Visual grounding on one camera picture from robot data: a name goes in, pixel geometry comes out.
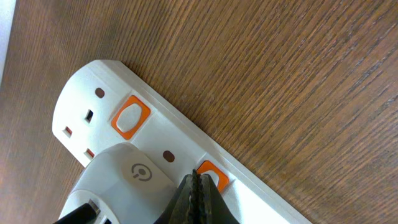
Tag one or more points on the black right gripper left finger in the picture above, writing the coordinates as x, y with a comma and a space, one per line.
184, 205

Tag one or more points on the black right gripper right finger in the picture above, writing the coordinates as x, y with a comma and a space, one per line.
211, 207

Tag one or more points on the white power strip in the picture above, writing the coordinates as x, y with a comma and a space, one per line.
104, 103

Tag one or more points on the white charger adapter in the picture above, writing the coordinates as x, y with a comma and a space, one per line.
119, 185

